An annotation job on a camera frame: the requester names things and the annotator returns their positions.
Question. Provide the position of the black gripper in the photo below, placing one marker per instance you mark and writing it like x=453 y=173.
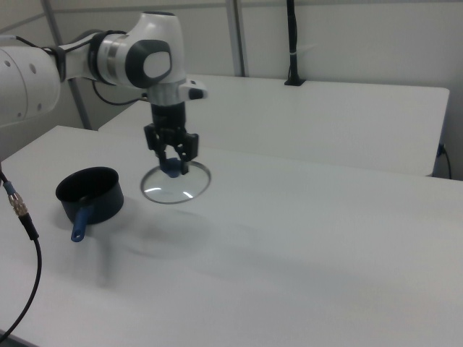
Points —
x=169 y=123

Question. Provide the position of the glass lid with blue knob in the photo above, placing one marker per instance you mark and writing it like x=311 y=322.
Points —
x=170 y=188

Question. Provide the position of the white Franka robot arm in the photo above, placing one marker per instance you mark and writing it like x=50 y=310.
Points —
x=119 y=54

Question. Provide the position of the white side table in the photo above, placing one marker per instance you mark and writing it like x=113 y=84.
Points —
x=307 y=119

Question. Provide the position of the black camera pole with base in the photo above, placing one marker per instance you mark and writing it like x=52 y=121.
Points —
x=293 y=43

